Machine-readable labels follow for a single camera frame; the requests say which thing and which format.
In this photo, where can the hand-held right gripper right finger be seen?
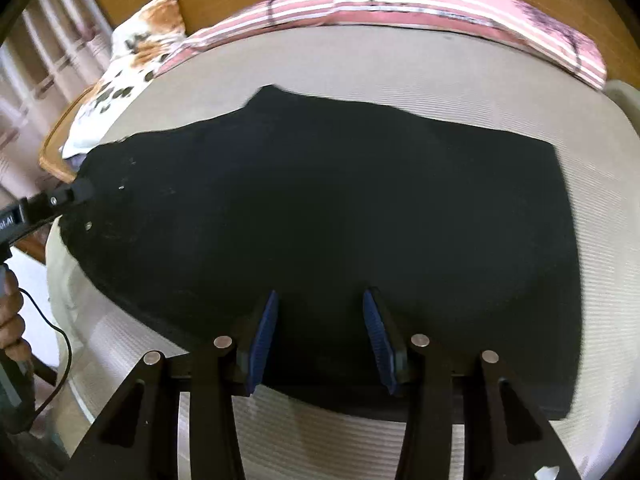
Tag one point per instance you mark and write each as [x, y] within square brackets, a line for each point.
[377, 335]

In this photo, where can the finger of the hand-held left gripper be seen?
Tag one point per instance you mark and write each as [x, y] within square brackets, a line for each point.
[60, 199]

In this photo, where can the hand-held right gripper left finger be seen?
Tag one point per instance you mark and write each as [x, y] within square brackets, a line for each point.
[262, 335]

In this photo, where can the black pants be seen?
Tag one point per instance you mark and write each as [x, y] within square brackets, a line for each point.
[325, 200]

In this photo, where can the person's left hand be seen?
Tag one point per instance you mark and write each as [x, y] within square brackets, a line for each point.
[11, 320]

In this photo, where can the grey floral cushion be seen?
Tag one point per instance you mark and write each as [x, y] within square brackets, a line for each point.
[76, 162]

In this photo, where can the rattan chair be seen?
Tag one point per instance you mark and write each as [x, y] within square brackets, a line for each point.
[50, 150]

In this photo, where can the patterned beige curtain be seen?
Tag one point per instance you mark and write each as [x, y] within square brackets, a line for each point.
[40, 60]

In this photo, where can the white floral pillow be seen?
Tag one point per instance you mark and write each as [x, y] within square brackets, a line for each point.
[145, 35]

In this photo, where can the grey bed mattress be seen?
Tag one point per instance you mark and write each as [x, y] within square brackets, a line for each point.
[400, 70]

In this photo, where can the pink striped pillow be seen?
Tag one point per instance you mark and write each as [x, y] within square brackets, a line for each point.
[260, 15]
[475, 10]

